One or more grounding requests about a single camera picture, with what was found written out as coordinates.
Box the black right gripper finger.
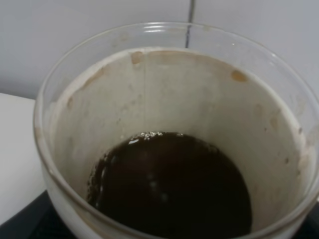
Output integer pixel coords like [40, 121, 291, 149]
[0, 191, 72, 239]

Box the blue sleeved paper cup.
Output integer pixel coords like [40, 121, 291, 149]
[33, 22, 319, 239]

